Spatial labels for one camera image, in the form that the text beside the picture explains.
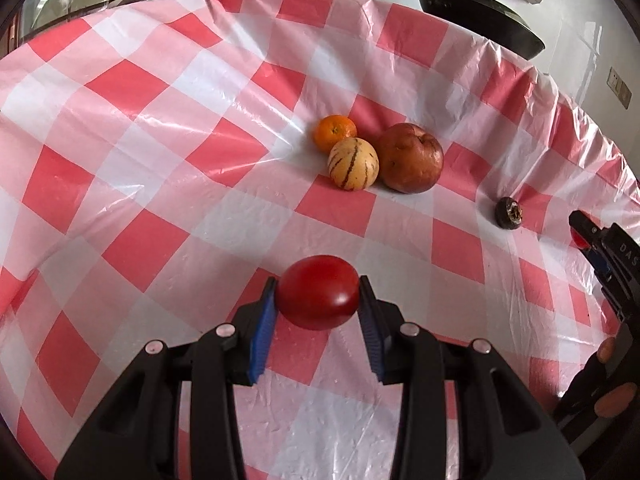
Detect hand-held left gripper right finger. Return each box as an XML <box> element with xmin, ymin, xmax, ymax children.
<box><xmin>357</xmin><ymin>275</ymin><xmax>583</xmax><ymax>480</ymax></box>

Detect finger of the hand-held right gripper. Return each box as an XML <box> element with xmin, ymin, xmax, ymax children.
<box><xmin>569</xmin><ymin>210</ymin><xmax>608</xmax><ymax>248</ymax></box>
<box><xmin>585</xmin><ymin>247</ymin><xmax>623</xmax><ymax>301</ymax></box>

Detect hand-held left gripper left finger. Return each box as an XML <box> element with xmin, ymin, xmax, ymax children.
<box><xmin>54</xmin><ymin>276</ymin><xmax>278</xmax><ymax>480</ymax></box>

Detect large red tomato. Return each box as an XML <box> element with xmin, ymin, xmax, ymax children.
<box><xmin>274</xmin><ymin>255</ymin><xmax>360</xmax><ymax>331</ymax></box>

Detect person's right hand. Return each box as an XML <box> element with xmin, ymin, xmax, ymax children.
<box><xmin>596</xmin><ymin>336</ymin><xmax>638</xmax><ymax>420</ymax></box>

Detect dark mangosteen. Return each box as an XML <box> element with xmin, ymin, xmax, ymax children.
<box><xmin>495</xmin><ymin>196</ymin><xmax>525</xmax><ymax>229</ymax></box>

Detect striped yellow melon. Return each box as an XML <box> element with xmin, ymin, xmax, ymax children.
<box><xmin>327</xmin><ymin>137</ymin><xmax>380</xmax><ymax>192</ymax></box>

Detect red white checked tablecloth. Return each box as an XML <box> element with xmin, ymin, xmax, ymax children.
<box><xmin>0</xmin><ymin>0</ymin><xmax>640</xmax><ymax>480</ymax></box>

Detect brown red apple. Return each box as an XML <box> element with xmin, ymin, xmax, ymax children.
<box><xmin>374</xmin><ymin>123</ymin><xmax>445</xmax><ymax>195</ymax></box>

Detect black wok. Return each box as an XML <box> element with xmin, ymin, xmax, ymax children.
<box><xmin>385</xmin><ymin>0</ymin><xmax>546</xmax><ymax>60</ymax></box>

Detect small mandarin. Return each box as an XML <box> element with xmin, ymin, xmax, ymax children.
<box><xmin>313</xmin><ymin>115</ymin><xmax>358</xmax><ymax>155</ymax></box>

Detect black wok lid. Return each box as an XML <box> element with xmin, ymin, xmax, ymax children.
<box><xmin>435</xmin><ymin>0</ymin><xmax>531</xmax><ymax>36</ymax></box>

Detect beige wall switch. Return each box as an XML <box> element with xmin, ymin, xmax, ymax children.
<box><xmin>607</xmin><ymin>66</ymin><xmax>632</xmax><ymax>109</ymax></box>

